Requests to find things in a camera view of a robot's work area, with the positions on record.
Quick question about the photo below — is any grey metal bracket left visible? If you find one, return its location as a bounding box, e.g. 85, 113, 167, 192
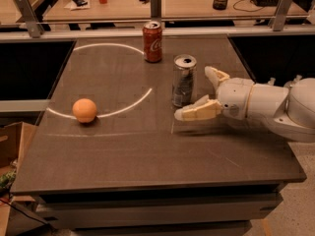
14, 0, 44, 38

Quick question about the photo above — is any black cable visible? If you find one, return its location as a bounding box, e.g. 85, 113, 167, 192
231, 0, 266, 14

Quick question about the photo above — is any silver redbull can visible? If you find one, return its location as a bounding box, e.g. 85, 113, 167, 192
172, 54, 197, 107

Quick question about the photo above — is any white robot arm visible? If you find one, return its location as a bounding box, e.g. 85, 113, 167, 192
174, 66, 315, 143

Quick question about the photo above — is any grey table drawer base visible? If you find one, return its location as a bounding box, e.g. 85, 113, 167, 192
36, 185, 283, 229

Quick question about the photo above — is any grey metal bracket right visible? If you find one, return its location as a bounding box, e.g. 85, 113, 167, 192
269, 0, 293, 31

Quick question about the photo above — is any cardboard box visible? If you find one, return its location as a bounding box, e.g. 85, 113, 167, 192
0, 122, 36, 167

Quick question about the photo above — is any grey metal bracket middle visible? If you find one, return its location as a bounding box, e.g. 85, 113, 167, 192
150, 0, 161, 21

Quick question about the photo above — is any red coca-cola can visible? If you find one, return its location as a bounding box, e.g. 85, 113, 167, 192
143, 21, 162, 63

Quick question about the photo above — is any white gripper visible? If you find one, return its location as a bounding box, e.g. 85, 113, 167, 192
174, 66, 254, 121

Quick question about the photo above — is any grey metal bracket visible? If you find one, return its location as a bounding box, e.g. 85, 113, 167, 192
269, 0, 293, 31
150, 0, 161, 21
14, 0, 44, 38

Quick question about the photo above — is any orange fruit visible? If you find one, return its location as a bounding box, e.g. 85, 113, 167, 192
72, 98, 97, 123

